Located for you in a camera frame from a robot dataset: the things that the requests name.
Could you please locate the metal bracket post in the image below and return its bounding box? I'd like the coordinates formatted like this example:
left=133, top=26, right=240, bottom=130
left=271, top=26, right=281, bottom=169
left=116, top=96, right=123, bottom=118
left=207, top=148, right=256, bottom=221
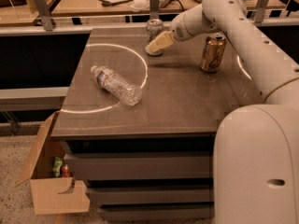
left=34, top=0, right=54, bottom=31
left=149, top=0, right=159, bottom=20
left=254, top=0, right=269, bottom=23

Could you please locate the clear plastic water bottle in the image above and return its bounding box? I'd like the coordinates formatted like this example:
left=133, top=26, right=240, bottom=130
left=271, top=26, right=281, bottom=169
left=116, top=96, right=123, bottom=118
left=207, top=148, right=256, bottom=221
left=91, top=65, right=142, bottom=105

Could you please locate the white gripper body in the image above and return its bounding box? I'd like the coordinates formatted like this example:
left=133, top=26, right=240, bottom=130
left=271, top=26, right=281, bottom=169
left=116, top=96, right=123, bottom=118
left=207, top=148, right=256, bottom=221
left=170, top=13, right=194, bottom=41

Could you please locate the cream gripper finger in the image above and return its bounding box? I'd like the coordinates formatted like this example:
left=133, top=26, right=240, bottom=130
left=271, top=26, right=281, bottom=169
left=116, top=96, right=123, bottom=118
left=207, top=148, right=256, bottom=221
left=145, top=31, right=175, bottom=54

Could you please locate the gold soda can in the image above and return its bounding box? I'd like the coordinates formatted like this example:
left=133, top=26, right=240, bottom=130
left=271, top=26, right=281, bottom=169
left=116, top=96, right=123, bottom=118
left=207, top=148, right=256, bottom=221
left=200, top=33, right=226, bottom=73

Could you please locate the left metal bracket post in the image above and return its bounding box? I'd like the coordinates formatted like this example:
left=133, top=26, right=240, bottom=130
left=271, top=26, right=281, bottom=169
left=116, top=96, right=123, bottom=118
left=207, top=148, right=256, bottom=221
left=34, top=0, right=54, bottom=31

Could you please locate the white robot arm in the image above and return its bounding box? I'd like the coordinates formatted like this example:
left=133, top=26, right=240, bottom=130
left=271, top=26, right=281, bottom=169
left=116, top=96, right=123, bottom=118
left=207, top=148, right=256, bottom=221
left=146, top=0, right=299, bottom=224

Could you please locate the open cardboard box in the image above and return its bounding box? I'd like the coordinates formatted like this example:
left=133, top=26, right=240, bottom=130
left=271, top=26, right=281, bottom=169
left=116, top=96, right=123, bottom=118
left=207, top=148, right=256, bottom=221
left=16, top=112, right=90, bottom=215

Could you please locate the silver green 7up can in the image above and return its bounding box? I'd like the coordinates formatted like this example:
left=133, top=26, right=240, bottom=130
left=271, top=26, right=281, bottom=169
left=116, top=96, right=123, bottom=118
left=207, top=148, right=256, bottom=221
left=145, top=19, right=164, bottom=56

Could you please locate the red can in box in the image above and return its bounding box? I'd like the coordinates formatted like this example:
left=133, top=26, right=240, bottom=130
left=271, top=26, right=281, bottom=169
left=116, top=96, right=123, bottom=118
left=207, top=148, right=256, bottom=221
left=61, top=164, right=72, bottom=177

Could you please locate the grey drawer cabinet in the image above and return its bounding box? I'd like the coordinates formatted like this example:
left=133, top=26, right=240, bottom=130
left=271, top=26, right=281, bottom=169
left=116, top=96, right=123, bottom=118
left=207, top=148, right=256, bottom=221
left=50, top=26, right=265, bottom=222

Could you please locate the middle metal bracket post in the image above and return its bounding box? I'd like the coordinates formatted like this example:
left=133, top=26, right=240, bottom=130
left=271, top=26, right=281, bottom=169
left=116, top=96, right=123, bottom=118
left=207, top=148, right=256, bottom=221
left=149, top=0, right=159, bottom=20

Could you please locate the green snack bag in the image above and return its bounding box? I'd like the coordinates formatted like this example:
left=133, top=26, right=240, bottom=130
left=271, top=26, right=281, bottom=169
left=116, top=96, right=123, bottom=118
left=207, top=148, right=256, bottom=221
left=52, top=157, right=63, bottom=178

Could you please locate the right metal bracket post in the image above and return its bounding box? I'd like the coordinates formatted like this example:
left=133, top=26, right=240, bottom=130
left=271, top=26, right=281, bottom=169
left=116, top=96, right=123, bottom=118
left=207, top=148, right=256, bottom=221
left=254, top=0, right=269, bottom=23

